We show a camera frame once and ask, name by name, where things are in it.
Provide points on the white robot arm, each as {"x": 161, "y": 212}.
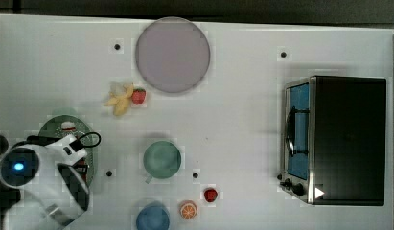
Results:
{"x": 53, "y": 194}

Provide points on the green oval strainer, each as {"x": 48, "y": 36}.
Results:
{"x": 86, "y": 166}

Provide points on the green mug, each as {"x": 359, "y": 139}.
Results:
{"x": 162, "y": 160}

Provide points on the red toy strawberry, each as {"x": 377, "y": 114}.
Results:
{"x": 139, "y": 96}

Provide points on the purple round plate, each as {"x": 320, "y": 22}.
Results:
{"x": 172, "y": 55}

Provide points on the peeled toy banana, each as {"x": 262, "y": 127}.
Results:
{"x": 120, "y": 98}

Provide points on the small red toy fruit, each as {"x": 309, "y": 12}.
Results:
{"x": 210, "y": 195}

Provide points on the orange slice toy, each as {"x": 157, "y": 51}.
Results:
{"x": 188, "y": 209}

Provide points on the blue cup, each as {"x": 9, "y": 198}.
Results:
{"x": 154, "y": 216}

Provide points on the black toaster oven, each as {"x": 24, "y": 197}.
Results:
{"x": 334, "y": 140}

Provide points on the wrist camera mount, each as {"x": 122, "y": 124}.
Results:
{"x": 68, "y": 150}

